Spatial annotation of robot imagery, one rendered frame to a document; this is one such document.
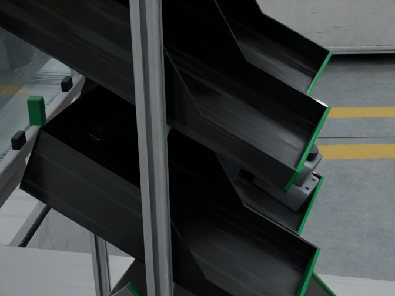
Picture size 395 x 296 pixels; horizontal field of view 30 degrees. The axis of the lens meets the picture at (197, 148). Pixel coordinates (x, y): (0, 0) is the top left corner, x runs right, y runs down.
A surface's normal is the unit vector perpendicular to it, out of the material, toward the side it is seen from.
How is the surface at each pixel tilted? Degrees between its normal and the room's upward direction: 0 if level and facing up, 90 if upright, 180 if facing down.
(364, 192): 0
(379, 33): 90
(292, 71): 25
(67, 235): 90
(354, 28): 90
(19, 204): 0
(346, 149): 1
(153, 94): 90
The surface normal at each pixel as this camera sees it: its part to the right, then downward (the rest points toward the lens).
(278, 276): 0.38, -0.74
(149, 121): -0.18, 0.46
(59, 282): -0.02, -0.89
